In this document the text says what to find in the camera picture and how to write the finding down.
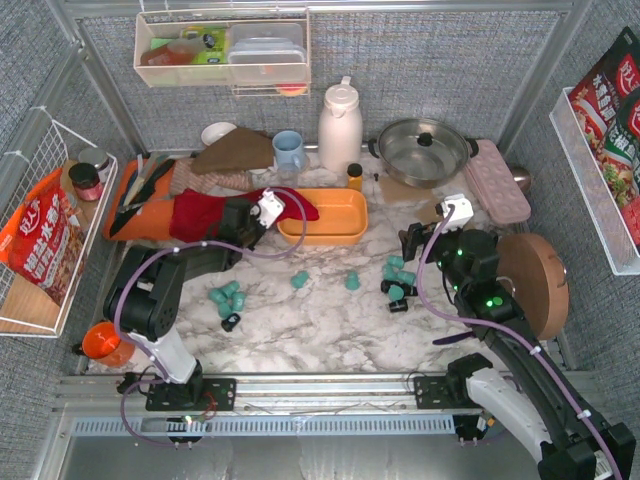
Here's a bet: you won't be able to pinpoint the white thermos jug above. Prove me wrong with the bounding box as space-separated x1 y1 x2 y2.
318 76 363 173

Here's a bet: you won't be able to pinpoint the small brown cardboard piece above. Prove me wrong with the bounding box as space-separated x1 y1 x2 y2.
378 176 434 204

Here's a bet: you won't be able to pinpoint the orange snack bag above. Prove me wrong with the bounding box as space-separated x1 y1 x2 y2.
1 168 85 306

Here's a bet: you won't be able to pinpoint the white wall storage basket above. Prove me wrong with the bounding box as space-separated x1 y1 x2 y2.
133 8 311 96

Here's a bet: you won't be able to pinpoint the red cloth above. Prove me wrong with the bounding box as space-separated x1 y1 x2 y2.
169 187 320 242

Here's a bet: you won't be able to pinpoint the right white wire basket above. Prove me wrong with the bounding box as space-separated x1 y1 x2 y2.
549 87 639 276

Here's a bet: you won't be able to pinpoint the pink egg tray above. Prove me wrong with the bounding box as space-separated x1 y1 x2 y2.
463 138 531 226

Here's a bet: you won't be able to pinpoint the striped pink cloth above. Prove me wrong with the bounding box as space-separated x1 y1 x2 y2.
169 158 254 196

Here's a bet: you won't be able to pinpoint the brown folded cloth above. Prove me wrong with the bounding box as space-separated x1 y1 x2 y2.
190 127 274 175

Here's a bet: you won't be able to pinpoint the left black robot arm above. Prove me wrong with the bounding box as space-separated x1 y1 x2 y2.
103 190 284 411

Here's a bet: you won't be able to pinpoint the red lid jar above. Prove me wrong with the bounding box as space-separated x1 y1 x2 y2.
68 163 103 202

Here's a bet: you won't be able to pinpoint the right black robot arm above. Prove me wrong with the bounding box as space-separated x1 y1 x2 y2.
398 223 636 479

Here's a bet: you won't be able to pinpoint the clear lidded food containers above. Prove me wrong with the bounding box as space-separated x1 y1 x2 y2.
227 22 307 85

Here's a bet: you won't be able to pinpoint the white small bowl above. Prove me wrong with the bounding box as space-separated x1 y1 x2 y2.
201 121 237 146

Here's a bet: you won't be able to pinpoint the light blue mug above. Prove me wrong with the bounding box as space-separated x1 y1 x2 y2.
272 130 308 171

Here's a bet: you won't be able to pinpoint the red seasoning packet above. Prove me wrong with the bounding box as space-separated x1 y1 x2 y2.
568 26 639 150

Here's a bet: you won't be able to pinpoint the purple handled utensil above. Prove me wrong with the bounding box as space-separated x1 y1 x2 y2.
432 330 476 346

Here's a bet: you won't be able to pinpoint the orange plastic storage basket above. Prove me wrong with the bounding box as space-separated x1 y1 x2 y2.
296 188 368 246

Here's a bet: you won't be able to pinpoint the white wire basket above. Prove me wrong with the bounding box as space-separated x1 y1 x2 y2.
549 87 639 276
1 106 119 338

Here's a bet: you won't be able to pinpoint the yellow spice bottle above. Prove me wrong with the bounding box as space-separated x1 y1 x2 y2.
347 163 363 191

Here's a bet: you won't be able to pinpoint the left white wire basket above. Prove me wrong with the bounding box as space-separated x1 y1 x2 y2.
1 106 119 338

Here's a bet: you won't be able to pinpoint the teal coffee capsule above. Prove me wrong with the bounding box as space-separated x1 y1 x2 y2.
387 255 405 269
388 285 405 302
290 270 309 289
345 271 360 291
208 281 240 304
230 291 246 312
218 303 234 319
382 265 416 286

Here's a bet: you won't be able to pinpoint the black handled knife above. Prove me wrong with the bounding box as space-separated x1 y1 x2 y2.
117 159 175 213

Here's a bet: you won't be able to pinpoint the steel pot with glass lid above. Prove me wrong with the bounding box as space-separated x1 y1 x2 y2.
367 119 479 189

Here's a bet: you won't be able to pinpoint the green seasoning packet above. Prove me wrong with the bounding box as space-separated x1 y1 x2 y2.
599 89 640 251

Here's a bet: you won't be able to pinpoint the black coffee capsule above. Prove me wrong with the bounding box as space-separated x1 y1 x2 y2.
380 280 418 297
388 299 408 313
221 313 241 333

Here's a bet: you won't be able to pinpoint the round wooden board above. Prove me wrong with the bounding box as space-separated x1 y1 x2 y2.
497 233 569 340

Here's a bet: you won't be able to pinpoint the orange round object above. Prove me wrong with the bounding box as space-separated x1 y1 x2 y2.
81 321 135 368

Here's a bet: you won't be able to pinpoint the brown cardboard sheet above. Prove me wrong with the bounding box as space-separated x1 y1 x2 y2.
414 204 443 225

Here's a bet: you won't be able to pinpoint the silver lid jar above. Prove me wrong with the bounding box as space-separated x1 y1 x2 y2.
78 147 110 176

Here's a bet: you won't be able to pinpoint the orange cutting board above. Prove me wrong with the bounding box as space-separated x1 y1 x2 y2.
102 160 174 241

